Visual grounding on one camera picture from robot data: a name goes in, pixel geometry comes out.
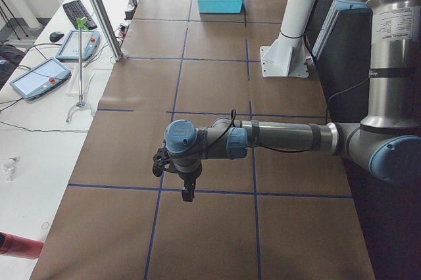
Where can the near teach pendant tablet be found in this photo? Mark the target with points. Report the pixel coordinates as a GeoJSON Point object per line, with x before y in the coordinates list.
{"type": "Point", "coordinates": [41, 79]}

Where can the white plastic tray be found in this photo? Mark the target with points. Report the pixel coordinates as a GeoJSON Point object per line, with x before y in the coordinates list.
{"type": "Point", "coordinates": [72, 89]}

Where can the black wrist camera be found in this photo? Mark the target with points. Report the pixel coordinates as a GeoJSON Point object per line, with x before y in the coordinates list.
{"type": "Point", "coordinates": [161, 162]}

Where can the far teach pendant tablet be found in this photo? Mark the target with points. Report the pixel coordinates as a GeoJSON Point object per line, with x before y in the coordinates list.
{"type": "Point", "coordinates": [69, 50]}

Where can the teach pendant tablet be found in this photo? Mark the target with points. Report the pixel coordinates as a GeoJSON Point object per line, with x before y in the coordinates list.
{"type": "Point", "coordinates": [69, 50]}
{"type": "Point", "coordinates": [41, 79]}

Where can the red cylinder bottle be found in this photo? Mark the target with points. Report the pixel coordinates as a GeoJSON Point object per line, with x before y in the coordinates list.
{"type": "Point", "coordinates": [20, 247]}

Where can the crumpled white paper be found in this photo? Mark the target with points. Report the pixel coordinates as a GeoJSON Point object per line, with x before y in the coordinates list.
{"type": "Point", "coordinates": [9, 168]}

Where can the white camera mast pedestal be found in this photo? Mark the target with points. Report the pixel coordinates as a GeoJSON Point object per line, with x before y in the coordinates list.
{"type": "Point", "coordinates": [285, 57]}

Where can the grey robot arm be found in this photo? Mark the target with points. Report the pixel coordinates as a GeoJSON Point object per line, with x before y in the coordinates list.
{"type": "Point", "coordinates": [384, 142]}

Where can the green-handled reacher grabber tool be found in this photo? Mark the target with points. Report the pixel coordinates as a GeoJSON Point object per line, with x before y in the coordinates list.
{"type": "Point", "coordinates": [81, 105]}

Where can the black keyboard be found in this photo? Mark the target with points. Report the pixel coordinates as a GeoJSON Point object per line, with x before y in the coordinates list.
{"type": "Point", "coordinates": [76, 9]}

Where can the black computer mouse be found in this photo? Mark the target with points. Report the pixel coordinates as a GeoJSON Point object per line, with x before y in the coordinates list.
{"type": "Point", "coordinates": [55, 36]}

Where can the aluminium frame post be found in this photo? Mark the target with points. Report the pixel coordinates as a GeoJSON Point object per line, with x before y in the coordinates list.
{"type": "Point", "coordinates": [107, 28]}

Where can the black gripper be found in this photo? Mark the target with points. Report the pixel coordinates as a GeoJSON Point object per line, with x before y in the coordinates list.
{"type": "Point", "coordinates": [188, 177]}

